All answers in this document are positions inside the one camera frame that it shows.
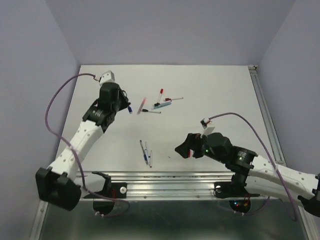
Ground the translucent red pen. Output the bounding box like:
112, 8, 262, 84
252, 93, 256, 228
137, 97, 147, 115

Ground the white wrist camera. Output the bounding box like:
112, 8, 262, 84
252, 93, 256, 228
200, 118, 215, 137
99, 70, 115, 86

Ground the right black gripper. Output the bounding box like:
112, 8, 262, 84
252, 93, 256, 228
174, 130, 226, 164

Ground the thin pen black cap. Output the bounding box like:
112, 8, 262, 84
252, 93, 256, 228
141, 108, 161, 114

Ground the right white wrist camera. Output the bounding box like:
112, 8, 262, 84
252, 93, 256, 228
200, 118, 215, 137

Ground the light blue pen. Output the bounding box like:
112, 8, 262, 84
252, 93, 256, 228
152, 101, 172, 110

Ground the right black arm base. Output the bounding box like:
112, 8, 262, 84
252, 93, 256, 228
213, 173, 251, 214

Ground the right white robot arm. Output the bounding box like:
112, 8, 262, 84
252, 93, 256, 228
174, 132, 320, 217

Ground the aluminium front rail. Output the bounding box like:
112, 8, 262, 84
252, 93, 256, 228
30, 171, 320, 240

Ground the blue ballpoint pen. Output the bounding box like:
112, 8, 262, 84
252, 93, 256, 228
139, 140, 148, 165

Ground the aluminium right side rail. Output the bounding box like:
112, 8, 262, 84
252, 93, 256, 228
248, 65, 287, 167

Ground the uncapped white blue marker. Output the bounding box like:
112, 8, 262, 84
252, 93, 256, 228
148, 150, 153, 168

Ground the white marker blue cap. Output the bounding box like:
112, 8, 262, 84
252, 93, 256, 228
145, 142, 151, 165

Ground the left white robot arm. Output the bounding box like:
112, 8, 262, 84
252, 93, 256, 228
35, 81, 130, 211

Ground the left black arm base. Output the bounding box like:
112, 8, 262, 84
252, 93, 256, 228
81, 171, 130, 218

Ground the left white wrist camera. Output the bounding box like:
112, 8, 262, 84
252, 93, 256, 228
99, 70, 115, 86

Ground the aluminium rail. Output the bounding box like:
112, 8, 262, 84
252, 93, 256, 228
30, 171, 320, 240
248, 65, 287, 167

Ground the white marker red cap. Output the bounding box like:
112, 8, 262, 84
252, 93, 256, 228
157, 88, 164, 103

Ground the thin white red pen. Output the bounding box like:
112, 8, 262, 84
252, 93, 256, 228
163, 97, 184, 102

